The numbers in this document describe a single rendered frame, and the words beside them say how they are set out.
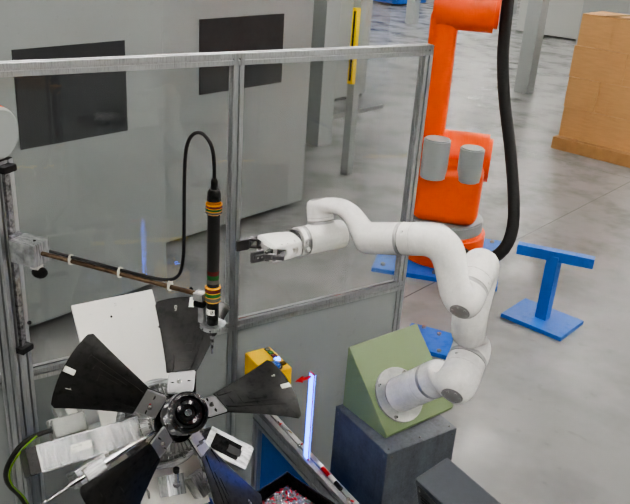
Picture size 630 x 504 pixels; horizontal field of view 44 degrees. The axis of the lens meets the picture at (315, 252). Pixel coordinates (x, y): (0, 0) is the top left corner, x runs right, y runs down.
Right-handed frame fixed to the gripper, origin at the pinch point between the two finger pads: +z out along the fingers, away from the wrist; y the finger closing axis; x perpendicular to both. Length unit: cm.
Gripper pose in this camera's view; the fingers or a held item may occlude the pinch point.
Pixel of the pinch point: (247, 251)
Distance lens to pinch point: 214.0
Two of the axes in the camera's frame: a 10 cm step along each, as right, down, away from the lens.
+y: -5.3, -3.7, 7.6
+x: 0.7, -9.1, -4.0
